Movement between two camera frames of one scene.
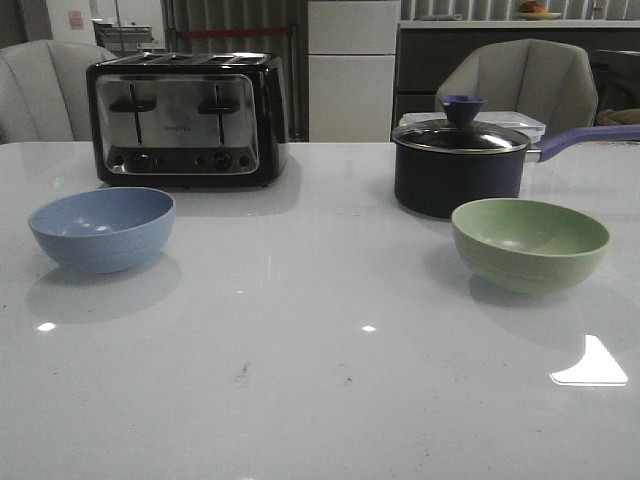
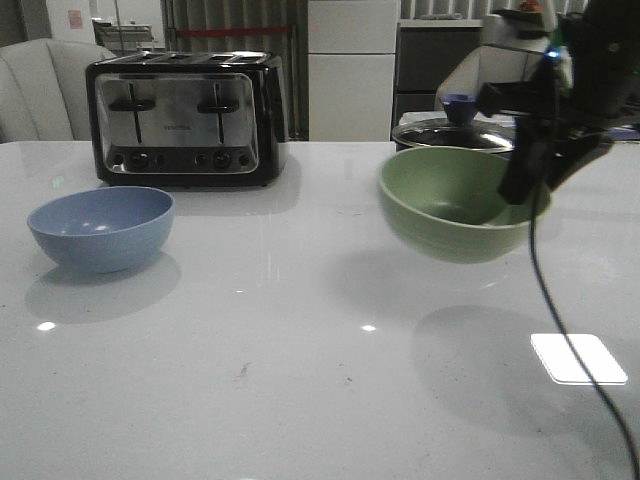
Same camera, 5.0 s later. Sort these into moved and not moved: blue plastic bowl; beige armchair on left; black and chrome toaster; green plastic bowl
Moved: green plastic bowl
Not moved: beige armchair on left; blue plastic bowl; black and chrome toaster
